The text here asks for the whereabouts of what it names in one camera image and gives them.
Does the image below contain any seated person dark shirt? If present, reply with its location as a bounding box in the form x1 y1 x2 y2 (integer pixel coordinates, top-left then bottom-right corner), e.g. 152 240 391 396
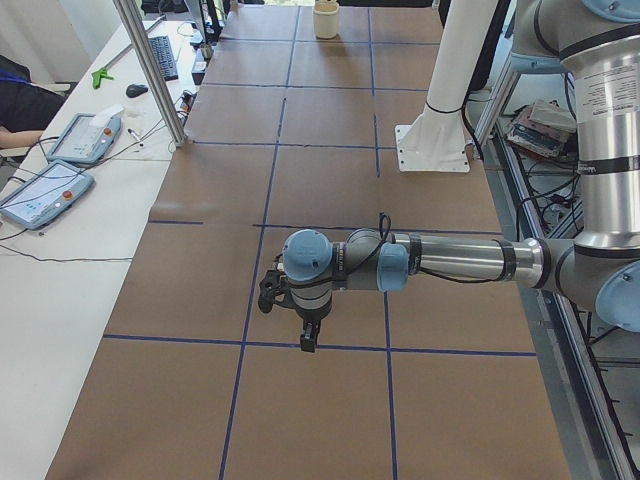
1 55 65 149

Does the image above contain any blue teach pendant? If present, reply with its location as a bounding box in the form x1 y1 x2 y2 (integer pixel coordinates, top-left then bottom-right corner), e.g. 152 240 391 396
1 160 95 230
46 113 122 167

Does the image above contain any cream white bin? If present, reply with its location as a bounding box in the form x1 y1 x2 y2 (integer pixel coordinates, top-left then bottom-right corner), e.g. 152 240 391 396
313 0 340 40

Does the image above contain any far blue teach pendant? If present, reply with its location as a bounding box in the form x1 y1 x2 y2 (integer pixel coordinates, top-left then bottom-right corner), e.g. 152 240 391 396
46 113 122 167

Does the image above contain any stack of books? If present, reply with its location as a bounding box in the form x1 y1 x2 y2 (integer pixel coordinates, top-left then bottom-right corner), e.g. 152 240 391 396
506 99 578 159

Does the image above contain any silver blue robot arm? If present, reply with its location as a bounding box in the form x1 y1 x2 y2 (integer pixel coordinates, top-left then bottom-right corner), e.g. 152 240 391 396
258 1 639 352

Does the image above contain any near blue teach pendant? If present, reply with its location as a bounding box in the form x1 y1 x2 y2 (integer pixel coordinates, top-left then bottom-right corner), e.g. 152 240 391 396
1 160 95 230

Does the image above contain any black computer keyboard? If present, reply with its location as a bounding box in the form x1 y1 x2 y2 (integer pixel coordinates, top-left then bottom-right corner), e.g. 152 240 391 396
149 35 179 81

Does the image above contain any green plastic tool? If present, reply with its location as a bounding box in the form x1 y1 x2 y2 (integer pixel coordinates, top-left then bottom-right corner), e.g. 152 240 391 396
91 67 114 90

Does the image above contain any black computer mouse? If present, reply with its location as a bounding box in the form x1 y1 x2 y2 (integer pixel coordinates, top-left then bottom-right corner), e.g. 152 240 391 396
125 84 149 99

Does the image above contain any aluminium frame post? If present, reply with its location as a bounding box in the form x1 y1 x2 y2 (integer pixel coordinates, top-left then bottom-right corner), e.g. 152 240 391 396
113 0 187 147

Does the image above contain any black marker pen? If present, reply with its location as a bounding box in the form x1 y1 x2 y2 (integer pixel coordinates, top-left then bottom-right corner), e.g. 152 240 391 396
127 128 144 147

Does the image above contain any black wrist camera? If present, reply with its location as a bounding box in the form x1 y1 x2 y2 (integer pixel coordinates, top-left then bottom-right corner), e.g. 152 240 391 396
258 269 295 314

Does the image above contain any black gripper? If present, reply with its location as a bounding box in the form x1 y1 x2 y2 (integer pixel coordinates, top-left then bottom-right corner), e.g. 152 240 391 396
295 304 330 353

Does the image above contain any white camera mast pedestal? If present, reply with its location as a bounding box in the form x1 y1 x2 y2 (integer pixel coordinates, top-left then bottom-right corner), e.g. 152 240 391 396
395 0 509 173

